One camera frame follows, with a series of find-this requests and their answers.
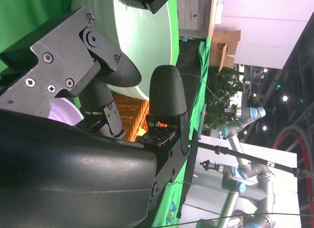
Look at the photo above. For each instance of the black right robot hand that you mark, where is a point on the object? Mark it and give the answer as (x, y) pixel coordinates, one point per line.
(73, 164)

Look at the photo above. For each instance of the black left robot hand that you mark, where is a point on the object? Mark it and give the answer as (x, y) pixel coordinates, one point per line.
(147, 0)

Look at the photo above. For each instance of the grey-green bowl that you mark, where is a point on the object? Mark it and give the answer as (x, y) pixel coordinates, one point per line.
(142, 41)

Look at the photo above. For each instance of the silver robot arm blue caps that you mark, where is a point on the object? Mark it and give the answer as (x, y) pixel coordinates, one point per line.
(260, 179)

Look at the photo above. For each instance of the pale lavender plate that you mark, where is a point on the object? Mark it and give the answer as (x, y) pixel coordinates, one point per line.
(66, 112)

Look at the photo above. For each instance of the orange wicker basket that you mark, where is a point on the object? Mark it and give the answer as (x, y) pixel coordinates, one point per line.
(130, 110)

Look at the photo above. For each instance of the white cabinet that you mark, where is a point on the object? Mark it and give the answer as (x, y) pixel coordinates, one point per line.
(191, 14)

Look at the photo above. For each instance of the black backdrop cloth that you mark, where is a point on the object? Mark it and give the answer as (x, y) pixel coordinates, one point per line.
(189, 56)

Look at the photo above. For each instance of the brown cardboard box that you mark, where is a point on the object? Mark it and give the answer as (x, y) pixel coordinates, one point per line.
(225, 46)

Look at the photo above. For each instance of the green leafy plant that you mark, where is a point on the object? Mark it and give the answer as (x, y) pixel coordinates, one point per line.
(223, 90)

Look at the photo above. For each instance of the green tablecloth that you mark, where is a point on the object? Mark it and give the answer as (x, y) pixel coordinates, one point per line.
(24, 12)

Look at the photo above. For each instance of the black boom pole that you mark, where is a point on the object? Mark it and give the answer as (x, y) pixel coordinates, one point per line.
(245, 156)

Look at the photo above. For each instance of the red round hoop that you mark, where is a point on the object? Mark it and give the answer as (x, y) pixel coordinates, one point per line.
(305, 149)

